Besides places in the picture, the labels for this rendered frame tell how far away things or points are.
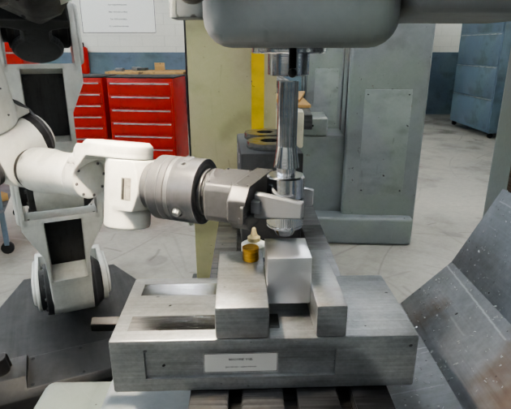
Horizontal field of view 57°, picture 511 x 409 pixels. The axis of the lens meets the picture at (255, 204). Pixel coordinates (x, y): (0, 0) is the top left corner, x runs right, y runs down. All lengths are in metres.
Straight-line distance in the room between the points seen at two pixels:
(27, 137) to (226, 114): 1.55
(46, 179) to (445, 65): 9.82
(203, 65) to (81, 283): 1.30
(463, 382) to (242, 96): 1.82
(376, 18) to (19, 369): 1.06
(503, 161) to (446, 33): 9.47
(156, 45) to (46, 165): 8.99
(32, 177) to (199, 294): 0.33
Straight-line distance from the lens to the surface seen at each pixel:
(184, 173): 0.60
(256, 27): 0.46
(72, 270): 1.32
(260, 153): 0.89
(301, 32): 0.47
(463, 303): 0.79
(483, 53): 8.18
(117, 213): 0.66
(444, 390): 0.71
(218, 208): 0.58
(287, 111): 0.55
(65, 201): 1.16
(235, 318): 0.53
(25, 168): 0.80
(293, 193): 0.56
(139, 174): 0.64
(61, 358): 1.29
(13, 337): 1.46
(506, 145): 0.86
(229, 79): 2.28
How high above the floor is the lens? 1.31
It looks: 19 degrees down
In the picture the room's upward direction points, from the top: straight up
